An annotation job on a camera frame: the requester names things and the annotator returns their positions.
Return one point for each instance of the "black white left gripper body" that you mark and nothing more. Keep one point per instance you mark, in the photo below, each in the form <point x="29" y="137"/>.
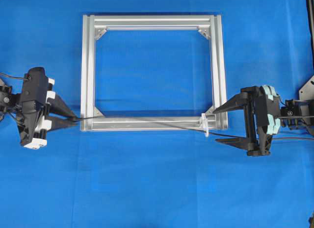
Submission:
<point x="33" y="113"/>

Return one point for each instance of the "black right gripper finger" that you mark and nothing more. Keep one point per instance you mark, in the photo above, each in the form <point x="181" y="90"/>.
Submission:
<point x="237" y="102"/>
<point x="237" y="142"/>

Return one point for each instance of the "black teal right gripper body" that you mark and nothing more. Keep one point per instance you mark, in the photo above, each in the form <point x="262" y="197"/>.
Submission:
<point x="262" y="118"/>

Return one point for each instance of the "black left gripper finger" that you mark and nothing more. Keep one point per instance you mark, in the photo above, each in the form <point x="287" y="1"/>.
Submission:
<point x="59" y="107"/>
<point x="59" y="123"/>

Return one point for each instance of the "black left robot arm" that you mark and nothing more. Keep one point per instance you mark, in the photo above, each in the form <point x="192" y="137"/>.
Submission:
<point x="9" y="103"/>

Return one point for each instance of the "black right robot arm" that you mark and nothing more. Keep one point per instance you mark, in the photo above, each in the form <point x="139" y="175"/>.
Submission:
<point x="294" y="114"/>

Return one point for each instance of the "white zip tie loop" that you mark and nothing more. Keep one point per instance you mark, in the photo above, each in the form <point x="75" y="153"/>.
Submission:
<point x="203" y="122"/>

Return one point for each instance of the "silver aluminium extrusion frame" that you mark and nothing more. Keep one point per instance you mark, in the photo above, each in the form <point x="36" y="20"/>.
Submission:
<point x="94" y="27"/>

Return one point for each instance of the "grey right base plate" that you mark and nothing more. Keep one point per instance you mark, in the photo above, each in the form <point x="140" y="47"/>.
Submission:
<point x="306" y="92"/>

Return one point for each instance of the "black vertical post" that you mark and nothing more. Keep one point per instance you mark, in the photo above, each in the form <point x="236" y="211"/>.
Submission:
<point x="310" y="10"/>

